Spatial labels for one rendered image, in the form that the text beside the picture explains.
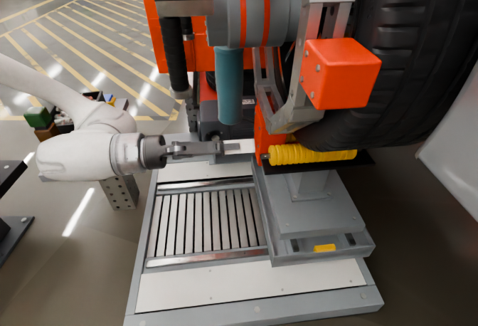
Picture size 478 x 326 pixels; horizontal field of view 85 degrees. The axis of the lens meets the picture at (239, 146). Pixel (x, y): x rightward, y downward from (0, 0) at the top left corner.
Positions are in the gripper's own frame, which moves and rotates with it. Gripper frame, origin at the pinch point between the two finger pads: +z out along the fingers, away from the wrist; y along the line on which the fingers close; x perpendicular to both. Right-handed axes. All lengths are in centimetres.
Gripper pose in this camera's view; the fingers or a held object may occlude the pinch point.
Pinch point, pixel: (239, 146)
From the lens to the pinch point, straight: 58.4
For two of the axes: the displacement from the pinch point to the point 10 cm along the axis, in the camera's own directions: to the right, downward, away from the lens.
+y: 0.7, -0.7, -9.9
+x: -0.7, -10.0, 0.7
